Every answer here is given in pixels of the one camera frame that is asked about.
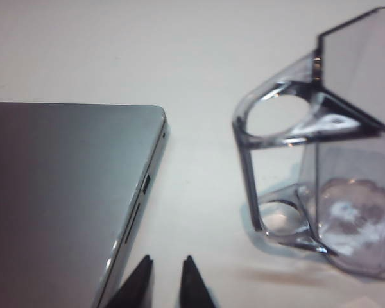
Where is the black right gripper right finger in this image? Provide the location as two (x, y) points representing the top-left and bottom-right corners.
(180, 255), (219, 308)

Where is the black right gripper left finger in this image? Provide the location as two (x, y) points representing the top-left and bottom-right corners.
(106, 255), (155, 308)

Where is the silver Dell laptop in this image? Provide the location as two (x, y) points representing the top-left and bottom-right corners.
(0, 101), (169, 308)

